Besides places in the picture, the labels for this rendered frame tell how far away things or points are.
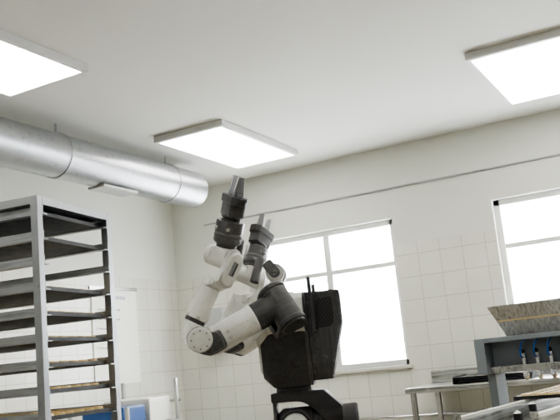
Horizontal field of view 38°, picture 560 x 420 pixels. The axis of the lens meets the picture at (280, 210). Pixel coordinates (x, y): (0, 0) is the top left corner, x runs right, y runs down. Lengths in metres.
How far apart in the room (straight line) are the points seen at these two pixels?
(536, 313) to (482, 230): 3.29
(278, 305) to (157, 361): 5.53
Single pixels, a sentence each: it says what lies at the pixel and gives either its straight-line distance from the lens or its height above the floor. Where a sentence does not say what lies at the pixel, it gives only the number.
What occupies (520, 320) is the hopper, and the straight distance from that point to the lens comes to 3.82.
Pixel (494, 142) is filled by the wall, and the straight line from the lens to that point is 7.11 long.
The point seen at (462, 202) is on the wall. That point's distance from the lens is 7.09.
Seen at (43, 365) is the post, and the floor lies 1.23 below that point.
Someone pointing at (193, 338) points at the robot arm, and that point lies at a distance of 2.44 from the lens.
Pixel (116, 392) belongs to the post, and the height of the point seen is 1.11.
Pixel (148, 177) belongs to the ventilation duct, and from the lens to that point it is 6.47.
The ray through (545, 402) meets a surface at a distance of 3.94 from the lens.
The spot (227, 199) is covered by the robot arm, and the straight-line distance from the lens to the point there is 2.46.
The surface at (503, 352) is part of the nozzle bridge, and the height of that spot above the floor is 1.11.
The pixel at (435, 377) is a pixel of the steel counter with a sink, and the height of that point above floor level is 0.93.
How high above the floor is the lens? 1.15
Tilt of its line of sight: 11 degrees up
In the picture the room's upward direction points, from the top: 6 degrees counter-clockwise
